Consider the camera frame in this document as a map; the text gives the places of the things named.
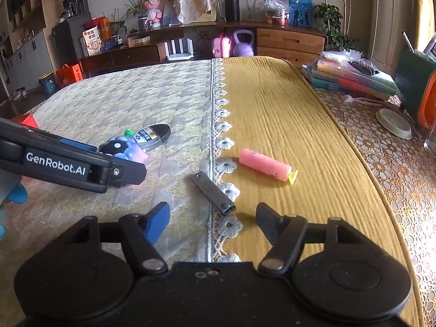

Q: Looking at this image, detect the wooden media cabinet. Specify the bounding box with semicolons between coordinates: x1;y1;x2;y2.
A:
80;20;328;75

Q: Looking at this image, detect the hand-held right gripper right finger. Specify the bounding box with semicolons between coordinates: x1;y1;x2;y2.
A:
256;202;365;275

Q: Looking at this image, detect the white round lid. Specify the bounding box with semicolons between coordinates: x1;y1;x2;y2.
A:
376;108;413;140

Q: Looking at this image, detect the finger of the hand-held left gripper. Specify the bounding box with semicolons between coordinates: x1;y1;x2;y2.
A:
0;117;100;154
102;158;148;186

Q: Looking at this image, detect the small potted plant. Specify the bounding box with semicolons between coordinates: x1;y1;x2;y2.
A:
124;0;150;31

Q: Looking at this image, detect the gold floral tablecloth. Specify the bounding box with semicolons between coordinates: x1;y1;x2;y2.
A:
313;85;436;327

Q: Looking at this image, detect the white quilted table cloth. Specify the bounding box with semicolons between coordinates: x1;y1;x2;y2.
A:
0;59;244;280

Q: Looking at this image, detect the black mini fridge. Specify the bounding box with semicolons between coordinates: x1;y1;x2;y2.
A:
52;12;92;65

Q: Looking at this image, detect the red metal tin box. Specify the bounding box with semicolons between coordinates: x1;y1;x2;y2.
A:
12;113;40;129

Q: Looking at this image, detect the orange gift bag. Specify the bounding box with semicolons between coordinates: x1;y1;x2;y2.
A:
55;63;84;87

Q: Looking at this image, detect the stack of books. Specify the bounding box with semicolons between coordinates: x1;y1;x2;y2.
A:
301;51;399;101

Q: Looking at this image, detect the red gift bag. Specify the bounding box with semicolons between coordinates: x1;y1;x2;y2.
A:
83;16;111;41

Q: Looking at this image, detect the green orange desk organizer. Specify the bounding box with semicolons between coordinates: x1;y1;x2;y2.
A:
394;49;436;137

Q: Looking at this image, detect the pink plush doll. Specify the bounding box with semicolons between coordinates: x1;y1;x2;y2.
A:
141;0;164;28

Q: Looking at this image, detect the silver nail clipper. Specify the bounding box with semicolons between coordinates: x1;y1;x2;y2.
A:
191;171;236;216

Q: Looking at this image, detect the black coffee machine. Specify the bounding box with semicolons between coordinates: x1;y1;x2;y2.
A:
61;0;90;19

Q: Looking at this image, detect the white standing air conditioner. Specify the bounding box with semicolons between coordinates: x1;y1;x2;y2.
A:
370;0;414;72

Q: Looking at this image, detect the blue bucket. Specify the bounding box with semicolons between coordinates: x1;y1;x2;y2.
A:
38;71;58;95

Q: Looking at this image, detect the purple kettlebell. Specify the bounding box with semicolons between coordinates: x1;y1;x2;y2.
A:
232;29;255;57

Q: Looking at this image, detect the tall green potted plant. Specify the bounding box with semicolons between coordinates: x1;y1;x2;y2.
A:
303;0;362;53

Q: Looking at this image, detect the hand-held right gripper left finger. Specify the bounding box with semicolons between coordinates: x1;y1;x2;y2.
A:
63;202;171;275

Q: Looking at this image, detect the white plastic spoon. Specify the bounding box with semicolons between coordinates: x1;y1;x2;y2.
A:
343;94;385;107

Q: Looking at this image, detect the yellow curtain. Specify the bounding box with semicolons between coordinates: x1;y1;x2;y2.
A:
414;0;436;62

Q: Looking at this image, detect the cereal box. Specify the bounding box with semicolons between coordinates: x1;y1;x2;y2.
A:
82;27;103;56

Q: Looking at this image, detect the black bottle with green cap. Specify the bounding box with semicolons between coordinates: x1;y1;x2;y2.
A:
124;123;171;152

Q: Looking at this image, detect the white router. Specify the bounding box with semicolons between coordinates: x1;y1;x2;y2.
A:
164;38;195;61

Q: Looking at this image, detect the clear plastic bag with fruit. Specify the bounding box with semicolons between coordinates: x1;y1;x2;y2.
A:
261;0;290;26

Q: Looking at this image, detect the pink foam tube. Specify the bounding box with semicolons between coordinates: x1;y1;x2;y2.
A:
238;149;299;185

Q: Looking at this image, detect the yellow table cloth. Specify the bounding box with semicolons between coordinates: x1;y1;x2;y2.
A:
208;56;425;327

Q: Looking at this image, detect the black cylindrical speaker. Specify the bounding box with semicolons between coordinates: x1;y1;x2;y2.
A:
224;0;241;22

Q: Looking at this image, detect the wall shelf cabinet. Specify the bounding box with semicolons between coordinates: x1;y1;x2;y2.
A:
0;0;57;103

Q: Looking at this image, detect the person's left hand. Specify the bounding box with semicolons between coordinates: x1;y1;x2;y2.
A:
0;182;28;241

